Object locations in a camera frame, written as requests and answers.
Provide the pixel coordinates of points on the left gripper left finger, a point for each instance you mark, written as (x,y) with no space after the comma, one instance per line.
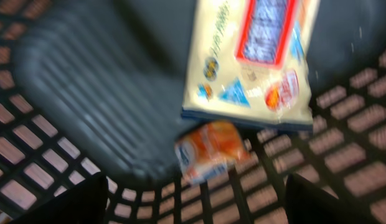
(85,203)

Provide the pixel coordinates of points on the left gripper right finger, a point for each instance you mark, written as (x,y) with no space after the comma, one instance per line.
(305,203)

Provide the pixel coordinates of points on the yellow snack bag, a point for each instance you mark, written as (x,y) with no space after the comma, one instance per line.
(247,63)

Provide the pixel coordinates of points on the orange small snack packet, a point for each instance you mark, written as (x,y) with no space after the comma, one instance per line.
(210,151)

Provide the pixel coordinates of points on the grey plastic shopping basket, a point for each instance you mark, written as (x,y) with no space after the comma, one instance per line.
(96,86)

